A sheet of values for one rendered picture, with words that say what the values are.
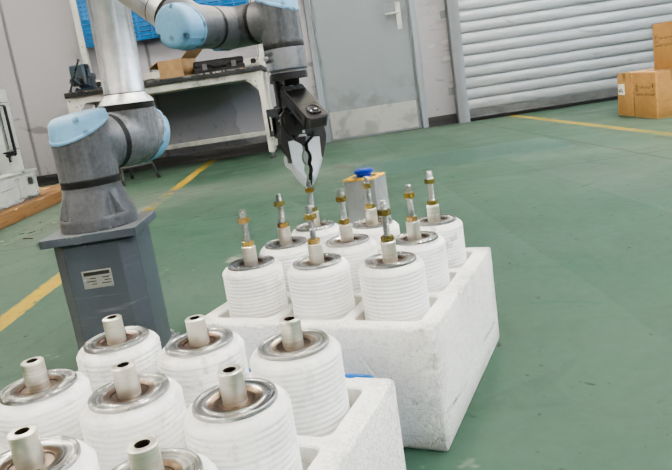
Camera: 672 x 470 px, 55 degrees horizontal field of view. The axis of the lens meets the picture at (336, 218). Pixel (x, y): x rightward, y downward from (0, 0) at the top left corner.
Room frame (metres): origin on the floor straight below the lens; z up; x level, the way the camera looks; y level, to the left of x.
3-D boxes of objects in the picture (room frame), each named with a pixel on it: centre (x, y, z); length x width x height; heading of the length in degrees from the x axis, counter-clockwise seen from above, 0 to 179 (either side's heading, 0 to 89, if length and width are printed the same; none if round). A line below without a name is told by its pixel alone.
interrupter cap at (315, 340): (0.64, 0.06, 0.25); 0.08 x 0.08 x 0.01
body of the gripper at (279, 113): (1.24, 0.05, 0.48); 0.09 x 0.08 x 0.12; 26
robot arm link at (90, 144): (1.33, 0.48, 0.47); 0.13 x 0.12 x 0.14; 151
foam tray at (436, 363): (1.06, -0.01, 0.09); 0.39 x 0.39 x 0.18; 64
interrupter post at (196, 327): (0.69, 0.17, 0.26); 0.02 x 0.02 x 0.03
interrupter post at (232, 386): (0.53, 0.11, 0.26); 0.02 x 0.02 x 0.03
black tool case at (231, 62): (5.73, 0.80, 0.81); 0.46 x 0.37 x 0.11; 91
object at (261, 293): (1.01, 0.14, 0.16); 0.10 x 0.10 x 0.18
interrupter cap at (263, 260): (1.01, 0.14, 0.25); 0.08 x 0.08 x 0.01
